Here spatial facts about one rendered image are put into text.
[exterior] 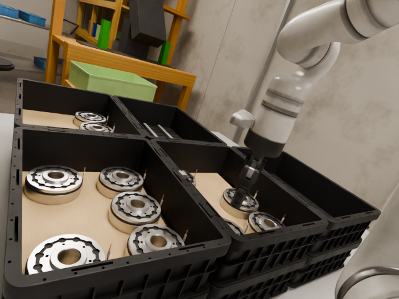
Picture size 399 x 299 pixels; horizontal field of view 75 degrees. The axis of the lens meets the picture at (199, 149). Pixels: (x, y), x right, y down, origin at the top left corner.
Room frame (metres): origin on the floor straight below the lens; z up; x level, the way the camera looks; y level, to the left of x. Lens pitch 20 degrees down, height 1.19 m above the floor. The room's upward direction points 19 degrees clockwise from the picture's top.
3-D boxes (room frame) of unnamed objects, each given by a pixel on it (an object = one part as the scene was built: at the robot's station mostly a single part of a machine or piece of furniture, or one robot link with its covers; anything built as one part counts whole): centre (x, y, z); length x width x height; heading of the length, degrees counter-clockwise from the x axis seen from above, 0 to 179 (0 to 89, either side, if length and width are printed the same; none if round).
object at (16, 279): (0.41, 0.14, 0.92); 0.40 x 0.30 x 0.02; 38
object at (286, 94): (0.50, -0.12, 1.21); 0.09 x 0.07 x 0.15; 116
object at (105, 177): (0.54, 0.15, 0.86); 0.10 x 0.10 x 0.01
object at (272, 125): (0.50, -0.10, 1.11); 0.11 x 0.09 x 0.06; 77
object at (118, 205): (0.45, 0.08, 0.86); 0.10 x 0.10 x 0.01
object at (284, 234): (0.60, -0.10, 0.92); 0.40 x 0.30 x 0.02; 38
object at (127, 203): (0.45, 0.08, 0.86); 0.05 x 0.05 x 0.01
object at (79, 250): (0.28, 0.13, 0.86); 0.05 x 0.05 x 0.01
